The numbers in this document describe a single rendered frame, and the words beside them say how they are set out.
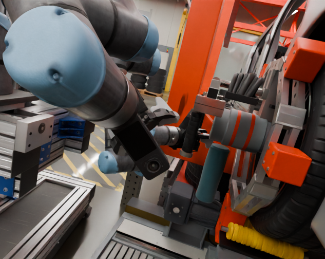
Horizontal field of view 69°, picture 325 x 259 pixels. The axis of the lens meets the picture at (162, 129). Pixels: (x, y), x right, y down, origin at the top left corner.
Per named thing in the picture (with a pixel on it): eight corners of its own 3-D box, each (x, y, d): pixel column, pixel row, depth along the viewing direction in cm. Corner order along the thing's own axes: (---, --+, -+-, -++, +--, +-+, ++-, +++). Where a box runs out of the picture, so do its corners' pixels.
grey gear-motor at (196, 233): (228, 271, 124) (249, 213, 116) (153, 242, 132) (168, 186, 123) (227, 248, 142) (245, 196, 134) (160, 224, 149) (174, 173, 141)
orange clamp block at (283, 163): (290, 173, 62) (302, 188, 53) (259, 164, 63) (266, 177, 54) (300, 148, 60) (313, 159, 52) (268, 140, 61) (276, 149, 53)
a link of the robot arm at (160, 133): (131, 142, 87) (136, 119, 85) (156, 143, 93) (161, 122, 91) (141, 150, 81) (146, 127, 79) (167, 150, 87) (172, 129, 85)
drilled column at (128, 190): (132, 210, 170) (145, 156, 160) (119, 205, 172) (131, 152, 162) (137, 203, 180) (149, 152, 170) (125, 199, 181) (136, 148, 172)
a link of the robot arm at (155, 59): (78, 42, 123) (136, 37, 83) (104, 49, 133) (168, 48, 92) (76, 66, 125) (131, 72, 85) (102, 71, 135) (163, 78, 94)
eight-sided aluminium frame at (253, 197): (256, 247, 67) (331, 52, 55) (233, 239, 68) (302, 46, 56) (240, 177, 119) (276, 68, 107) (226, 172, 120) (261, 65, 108)
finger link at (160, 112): (176, 106, 45) (145, 110, 39) (180, 112, 45) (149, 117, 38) (162, 119, 48) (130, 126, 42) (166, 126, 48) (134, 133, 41)
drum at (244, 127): (266, 161, 82) (281, 122, 79) (206, 144, 86) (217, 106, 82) (260, 150, 95) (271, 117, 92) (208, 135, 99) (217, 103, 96)
